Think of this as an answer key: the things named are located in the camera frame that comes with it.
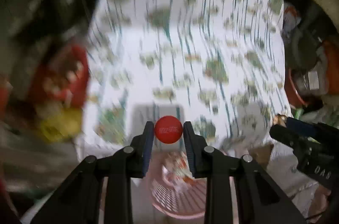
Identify white shrimp snack packet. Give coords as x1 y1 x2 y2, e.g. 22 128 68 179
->
162 152 195 186

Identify red bottle cap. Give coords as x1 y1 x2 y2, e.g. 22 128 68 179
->
155 115 183 144

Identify person hand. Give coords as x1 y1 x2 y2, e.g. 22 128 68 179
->
308 185 331 223

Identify pink plastic basket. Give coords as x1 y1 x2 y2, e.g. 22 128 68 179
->
146 152 207 220

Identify yellow plastic bag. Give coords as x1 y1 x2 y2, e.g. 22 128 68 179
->
35 102 83 143

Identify red bucket of eggs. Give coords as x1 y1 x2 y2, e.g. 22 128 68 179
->
27 44 90 108

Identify cat print tablecloth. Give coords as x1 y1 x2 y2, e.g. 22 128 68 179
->
76 0 290 159

